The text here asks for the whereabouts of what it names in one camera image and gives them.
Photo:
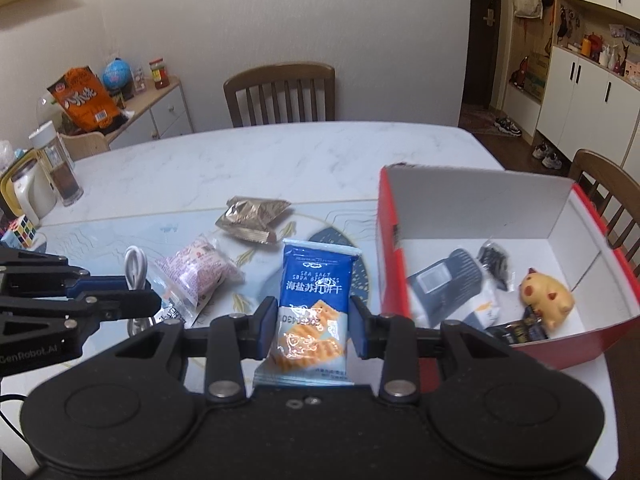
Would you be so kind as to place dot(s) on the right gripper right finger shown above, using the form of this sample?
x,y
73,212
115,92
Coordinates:
x,y
393,341

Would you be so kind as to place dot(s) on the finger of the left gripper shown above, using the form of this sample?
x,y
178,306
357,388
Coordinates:
x,y
104,287
125,304

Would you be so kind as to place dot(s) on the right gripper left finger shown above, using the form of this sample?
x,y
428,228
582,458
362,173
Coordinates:
x,y
230,340

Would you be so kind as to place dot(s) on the pink bread packet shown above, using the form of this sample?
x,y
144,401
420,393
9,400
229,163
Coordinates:
x,y
198,270

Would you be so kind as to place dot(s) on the blue cracker packet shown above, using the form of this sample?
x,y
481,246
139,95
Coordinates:
x,y
310,344

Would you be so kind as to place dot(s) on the silver foil snack bag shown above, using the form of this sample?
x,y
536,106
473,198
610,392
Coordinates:
x,y
250,218

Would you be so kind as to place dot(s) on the grey blue packet in box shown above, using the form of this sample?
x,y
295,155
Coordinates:
x,y
456,288

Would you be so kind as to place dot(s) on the rubiks cube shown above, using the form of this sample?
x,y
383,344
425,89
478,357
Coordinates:
x,y
20,234

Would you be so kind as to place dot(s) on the white kettle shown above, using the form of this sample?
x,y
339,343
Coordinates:
x,y
33,191

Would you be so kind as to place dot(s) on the black small packet in box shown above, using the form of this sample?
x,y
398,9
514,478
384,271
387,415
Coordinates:
x,y
497,263

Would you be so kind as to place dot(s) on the red white cardboard box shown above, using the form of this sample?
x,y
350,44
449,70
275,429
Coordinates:
x,y
523,256

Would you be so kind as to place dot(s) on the glass coffee jar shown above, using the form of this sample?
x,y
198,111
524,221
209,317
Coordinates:
x,y
52,154

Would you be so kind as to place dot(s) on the yellow cat toy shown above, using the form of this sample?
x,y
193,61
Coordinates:
x,y
550,300

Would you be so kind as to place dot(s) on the white low side cabinet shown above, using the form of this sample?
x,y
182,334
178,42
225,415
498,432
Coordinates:
x,y
156,114

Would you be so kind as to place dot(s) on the orange snack bag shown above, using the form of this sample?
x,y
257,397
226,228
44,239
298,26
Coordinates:
x,y
81,94

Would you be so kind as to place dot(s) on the blue globe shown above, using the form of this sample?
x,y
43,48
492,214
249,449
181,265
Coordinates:
x,y
116,75

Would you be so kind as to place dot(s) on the red lid sauce jar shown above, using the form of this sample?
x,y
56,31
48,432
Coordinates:
x,y
159,73

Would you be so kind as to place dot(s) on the black sneakers on floor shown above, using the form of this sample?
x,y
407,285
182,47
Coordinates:
x,y
506,126

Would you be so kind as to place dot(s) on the wooden chair at far side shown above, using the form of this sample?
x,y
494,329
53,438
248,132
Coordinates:
x,y
282,93

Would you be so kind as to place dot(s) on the wooden chair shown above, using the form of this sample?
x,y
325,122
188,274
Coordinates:
x,y
282,93
614,195

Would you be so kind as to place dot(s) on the wooden chair at right side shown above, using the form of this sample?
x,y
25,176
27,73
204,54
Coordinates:
x,y
614,195

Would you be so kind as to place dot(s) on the hanging tote bag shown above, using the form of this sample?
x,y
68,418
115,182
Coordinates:
x,y
528,9

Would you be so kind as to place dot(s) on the white wall cabinet unit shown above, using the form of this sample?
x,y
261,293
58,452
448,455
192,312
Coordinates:
x,y
591,99

